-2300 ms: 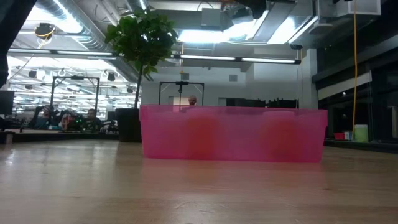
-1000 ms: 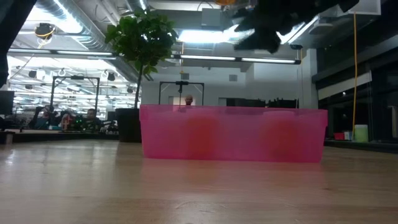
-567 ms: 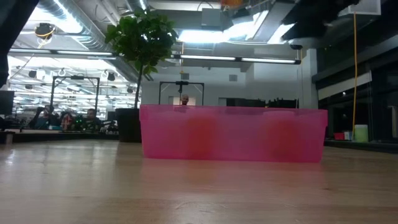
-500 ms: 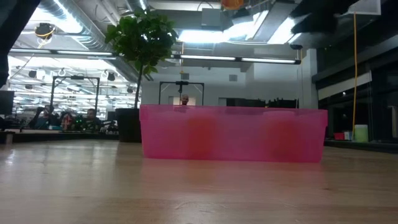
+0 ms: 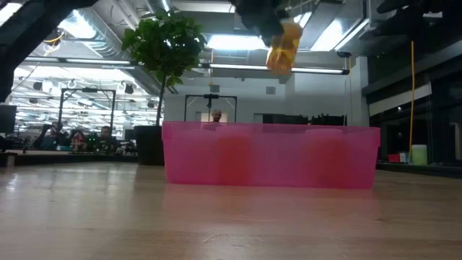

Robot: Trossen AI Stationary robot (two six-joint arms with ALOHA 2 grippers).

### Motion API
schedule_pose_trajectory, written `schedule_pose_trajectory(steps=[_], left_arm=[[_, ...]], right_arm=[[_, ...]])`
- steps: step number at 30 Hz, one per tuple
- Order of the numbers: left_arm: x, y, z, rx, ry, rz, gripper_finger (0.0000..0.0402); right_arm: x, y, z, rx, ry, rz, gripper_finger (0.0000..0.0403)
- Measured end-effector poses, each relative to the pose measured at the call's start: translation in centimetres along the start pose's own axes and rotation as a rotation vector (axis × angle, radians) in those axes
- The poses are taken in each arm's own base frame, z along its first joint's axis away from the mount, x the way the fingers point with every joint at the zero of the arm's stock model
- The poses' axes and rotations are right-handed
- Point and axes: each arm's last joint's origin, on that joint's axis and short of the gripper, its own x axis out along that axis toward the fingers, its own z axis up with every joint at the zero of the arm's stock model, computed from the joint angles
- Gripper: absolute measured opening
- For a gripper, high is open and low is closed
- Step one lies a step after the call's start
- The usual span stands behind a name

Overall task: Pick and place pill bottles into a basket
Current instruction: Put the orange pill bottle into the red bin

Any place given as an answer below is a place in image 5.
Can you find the orange pill bottle white cap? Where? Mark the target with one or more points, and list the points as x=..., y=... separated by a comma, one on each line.
x=328, y=159
x=283, y=48

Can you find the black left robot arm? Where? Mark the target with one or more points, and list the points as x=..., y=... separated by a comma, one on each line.
x=25, y=32

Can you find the pink translucent plastic basket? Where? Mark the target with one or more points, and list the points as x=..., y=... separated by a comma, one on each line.
x=278, y=162

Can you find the bright ceiling light panel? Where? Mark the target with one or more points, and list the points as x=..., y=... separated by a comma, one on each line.
x=236, y=42

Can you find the long linear ceiling lamp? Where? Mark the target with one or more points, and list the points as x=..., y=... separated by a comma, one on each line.
x=317, y=70
x=79, y=61

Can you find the person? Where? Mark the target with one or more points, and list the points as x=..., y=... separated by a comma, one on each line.
x=54, y=137
x=105, y=139
x=216, y=115

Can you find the green leafy indoor tree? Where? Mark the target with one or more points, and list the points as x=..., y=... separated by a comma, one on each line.
x=166, y=39

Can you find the black plant pot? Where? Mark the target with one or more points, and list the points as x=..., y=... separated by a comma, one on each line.
x=148, y=144

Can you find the red box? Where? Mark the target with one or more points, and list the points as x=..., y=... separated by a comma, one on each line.
x=393, y=158

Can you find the light green container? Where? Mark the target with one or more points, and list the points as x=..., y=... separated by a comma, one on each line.
x=419, y=154

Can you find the background work table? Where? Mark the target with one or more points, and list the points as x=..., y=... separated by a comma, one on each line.
x=65, y=158

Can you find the black monitor screen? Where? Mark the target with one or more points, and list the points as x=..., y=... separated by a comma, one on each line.
x=7, y=119

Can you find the grey wall vent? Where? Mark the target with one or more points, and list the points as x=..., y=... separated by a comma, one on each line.
x=270, y=90
x=214, y=89

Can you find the black security camera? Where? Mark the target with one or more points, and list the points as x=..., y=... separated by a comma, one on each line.
x=344, y=54

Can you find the black metal rig frame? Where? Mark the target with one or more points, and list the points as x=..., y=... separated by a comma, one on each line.
x=210, y=96
x=86, y=90

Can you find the silver ceiling air duct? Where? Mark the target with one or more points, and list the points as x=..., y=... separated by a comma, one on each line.
x=104, y=39

